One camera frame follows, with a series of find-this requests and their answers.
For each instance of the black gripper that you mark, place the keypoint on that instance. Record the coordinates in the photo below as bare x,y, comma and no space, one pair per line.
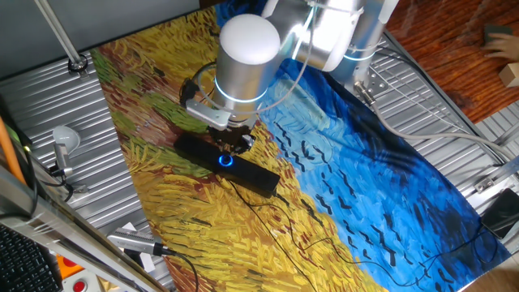
231,136

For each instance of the blue-lit volume knob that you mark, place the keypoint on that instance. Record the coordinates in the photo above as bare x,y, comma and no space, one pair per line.
226,160

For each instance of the black speaker bar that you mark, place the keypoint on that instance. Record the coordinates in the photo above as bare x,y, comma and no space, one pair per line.
255,178

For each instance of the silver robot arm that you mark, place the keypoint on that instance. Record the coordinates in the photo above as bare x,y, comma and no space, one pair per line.
247,73

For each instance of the person hand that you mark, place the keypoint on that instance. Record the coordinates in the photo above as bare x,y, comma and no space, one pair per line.
507,46

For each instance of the Van Gogh painting cloth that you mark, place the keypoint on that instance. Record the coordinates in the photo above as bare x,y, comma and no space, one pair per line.
365,182

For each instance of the grey metal pole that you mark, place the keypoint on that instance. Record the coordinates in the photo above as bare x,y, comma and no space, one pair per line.
61,34

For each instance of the orange emergency stop box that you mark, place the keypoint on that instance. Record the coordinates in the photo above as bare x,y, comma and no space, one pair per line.
67,265

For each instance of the grey box red button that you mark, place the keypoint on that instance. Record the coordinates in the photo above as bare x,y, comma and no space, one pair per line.
79,286

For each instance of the orange pole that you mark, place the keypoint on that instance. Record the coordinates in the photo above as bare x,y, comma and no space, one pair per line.
8,150

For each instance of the black keyboard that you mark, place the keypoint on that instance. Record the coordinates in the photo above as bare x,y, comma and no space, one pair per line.
24,267

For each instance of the aluminium profile bar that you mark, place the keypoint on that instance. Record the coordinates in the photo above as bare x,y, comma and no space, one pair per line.
507,168

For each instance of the black phone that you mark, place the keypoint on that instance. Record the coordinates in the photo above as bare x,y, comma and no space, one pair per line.
503,213

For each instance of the tan cardboard box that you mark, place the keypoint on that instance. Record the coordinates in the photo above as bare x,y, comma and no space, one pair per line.
510,75

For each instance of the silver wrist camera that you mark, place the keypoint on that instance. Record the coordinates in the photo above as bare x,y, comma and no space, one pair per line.
207,114

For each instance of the silver ribbed camera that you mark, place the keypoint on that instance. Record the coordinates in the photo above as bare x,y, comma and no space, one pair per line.
134,242

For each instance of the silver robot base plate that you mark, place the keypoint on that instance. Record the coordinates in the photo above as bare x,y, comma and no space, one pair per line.
379,83

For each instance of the silver mounting bracket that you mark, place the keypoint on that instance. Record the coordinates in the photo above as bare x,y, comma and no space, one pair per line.
80,188

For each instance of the aluminium frame rail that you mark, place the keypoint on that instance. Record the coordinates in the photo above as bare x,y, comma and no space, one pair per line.
61,231

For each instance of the silver corner bracket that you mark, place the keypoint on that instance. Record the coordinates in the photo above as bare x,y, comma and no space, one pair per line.
483,185

